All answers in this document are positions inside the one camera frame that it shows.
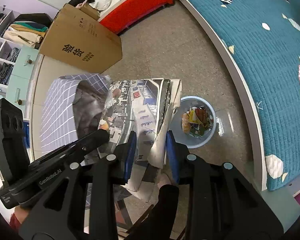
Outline red covered bench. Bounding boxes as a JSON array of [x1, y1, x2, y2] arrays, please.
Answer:
[[99, 0, 176, 35]]

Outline white plastic bag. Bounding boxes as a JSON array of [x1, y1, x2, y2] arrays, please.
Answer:
[[89, 0, 114, 10]]

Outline blue cloth bag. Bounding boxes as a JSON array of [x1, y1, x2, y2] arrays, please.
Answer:
[[24, 124, 30, 148]]

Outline cream jacket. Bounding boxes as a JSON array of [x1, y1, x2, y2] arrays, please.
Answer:
[[2, 24, 44, 49]]

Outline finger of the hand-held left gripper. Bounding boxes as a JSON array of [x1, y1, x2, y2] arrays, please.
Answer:
[[65, 130, 110, 163]]

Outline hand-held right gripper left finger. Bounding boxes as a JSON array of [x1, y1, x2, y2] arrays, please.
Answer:
[[19, 130, 138, 240]]

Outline person's left hand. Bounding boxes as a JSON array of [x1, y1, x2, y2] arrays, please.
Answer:
[[14, 204, 34, 224]]

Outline person's leg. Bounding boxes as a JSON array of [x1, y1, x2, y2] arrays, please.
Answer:
[[125, 184, 188, 240]]

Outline white purple wardrobe unit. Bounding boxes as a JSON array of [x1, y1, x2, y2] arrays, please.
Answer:
[[0, 4, 54, 105]]

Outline person's pink slipper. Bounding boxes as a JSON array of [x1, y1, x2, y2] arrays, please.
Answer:
[[157, 172, 171, 189]]

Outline red snack packet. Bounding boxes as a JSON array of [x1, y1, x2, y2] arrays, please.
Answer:
[[196, 108, 208, 124]]

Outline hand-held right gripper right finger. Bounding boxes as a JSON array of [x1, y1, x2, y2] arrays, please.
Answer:
[[166, 130, 284, 240]]

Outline black coat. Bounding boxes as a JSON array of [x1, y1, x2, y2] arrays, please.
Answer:
[[14, 13, 53, 25]]

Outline blue plastic basin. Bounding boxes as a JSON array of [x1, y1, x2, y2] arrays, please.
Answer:
[[170, 95, 217, 148]]

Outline teal garment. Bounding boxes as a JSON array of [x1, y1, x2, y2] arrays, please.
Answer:
[[14, 21, 49, 32]]

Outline blue quilted bed mat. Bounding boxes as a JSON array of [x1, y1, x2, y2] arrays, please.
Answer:
[[165, 0, 300, 192]]

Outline bed with teal quilt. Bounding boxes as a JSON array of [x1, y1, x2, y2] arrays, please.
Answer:
[[159, 0, 300, 205]]

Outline small cardboard box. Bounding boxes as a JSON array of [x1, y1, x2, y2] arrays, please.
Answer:
[[80, 4, 100, 20]]

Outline pile of packets and cartons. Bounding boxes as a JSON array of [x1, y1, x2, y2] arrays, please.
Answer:
[[181, 107, 214, 137]]

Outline dark folded jeans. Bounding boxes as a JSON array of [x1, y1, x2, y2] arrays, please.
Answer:
[[0, 64, 14, 83]]

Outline beige low cabinet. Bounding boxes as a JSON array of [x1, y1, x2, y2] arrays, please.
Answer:
[[30, 52, 55, 159]]

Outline large cardboard box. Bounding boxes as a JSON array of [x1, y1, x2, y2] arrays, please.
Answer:
[[39, 3, 123, 74]]

